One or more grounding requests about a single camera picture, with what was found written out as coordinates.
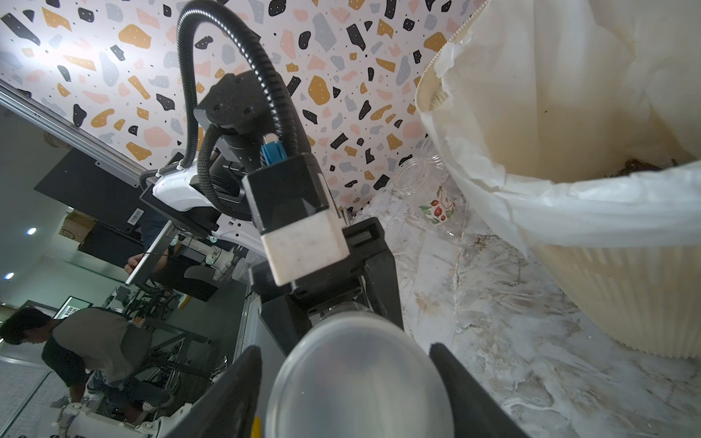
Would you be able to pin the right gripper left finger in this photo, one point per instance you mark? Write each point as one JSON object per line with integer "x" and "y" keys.
{"x": 229, "y": 406}

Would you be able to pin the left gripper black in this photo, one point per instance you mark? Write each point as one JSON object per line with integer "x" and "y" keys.
{"x": 368, "y": 276}

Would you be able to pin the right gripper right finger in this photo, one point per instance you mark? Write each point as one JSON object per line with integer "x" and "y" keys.
{"x": 474, "y": 412}

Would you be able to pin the white lid tea jar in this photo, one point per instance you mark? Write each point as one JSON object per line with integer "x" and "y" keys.
{"x": 440, "y": 206}

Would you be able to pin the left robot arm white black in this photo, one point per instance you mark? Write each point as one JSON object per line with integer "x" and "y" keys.
{"x": 241, "y": 126}

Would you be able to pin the dried flower tea pile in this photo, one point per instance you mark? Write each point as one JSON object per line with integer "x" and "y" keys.
{"x": 636, "y": 166}

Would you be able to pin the person in grey shirt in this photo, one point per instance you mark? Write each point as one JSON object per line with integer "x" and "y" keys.
{"x": 89, "y": 351}

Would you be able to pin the cream ribbed trash bin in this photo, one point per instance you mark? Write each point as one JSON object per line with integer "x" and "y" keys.
{"x": 619, "y": 274}

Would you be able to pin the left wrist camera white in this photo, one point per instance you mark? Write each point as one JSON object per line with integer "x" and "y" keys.
{"x": 300, "y": 226}

